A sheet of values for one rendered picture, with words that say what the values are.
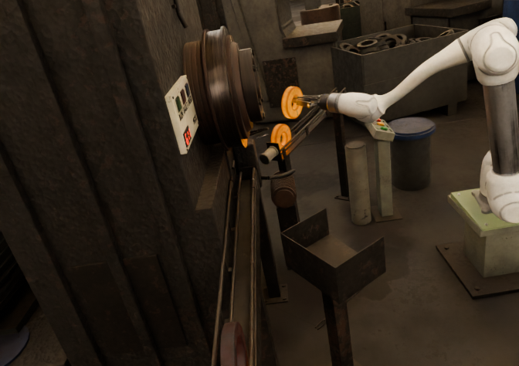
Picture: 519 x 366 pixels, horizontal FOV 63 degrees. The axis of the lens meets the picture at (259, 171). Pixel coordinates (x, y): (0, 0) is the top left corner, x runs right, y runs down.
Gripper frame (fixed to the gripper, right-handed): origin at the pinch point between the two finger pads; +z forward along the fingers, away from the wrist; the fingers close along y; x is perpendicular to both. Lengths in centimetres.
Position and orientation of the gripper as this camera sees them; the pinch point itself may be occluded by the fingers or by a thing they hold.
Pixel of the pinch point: (292, 99)
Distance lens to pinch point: 208.6
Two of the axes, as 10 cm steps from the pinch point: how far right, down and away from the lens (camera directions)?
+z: -8.1, -1.7, 5.6
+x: -1.3, -8.8, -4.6
